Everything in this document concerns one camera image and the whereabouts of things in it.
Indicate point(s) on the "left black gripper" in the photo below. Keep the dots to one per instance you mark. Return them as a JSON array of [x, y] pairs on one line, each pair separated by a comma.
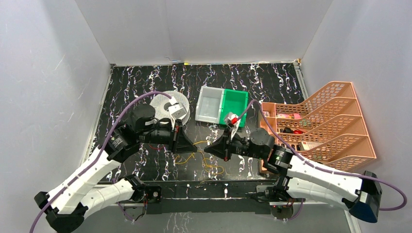
[[175, 140]]

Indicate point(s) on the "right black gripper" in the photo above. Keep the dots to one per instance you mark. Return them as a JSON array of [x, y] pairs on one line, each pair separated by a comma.
[[221, 147]]

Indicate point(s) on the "white filament spool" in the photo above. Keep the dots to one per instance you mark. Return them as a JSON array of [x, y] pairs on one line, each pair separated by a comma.
[[161, 104]]

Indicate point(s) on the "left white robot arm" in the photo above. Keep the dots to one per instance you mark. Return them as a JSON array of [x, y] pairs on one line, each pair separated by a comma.
[[68, 205]]

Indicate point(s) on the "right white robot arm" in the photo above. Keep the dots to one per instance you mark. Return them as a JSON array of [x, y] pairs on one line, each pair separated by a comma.
[[302, 179]]

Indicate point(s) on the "white plastic bin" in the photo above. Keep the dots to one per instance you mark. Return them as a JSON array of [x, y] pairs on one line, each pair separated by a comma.
[[209, 105]]

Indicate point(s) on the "green plastic bin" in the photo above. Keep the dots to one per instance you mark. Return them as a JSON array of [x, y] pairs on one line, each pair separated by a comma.
[[233, 101]]

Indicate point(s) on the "orange desk organizer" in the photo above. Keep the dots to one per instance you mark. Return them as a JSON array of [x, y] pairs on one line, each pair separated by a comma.
[[328, 127]]

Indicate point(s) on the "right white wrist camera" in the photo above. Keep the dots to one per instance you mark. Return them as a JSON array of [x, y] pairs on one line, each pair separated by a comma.
[[233, 122]]

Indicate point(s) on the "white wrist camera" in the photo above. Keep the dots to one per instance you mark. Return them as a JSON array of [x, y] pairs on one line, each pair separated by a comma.
[[176, 110], [233, 122]]

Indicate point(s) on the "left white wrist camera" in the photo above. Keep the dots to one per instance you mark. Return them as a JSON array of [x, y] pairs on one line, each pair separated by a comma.
[[176, 110]]

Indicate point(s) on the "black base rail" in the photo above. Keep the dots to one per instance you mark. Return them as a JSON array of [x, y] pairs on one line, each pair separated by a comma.
[[218, 197]]

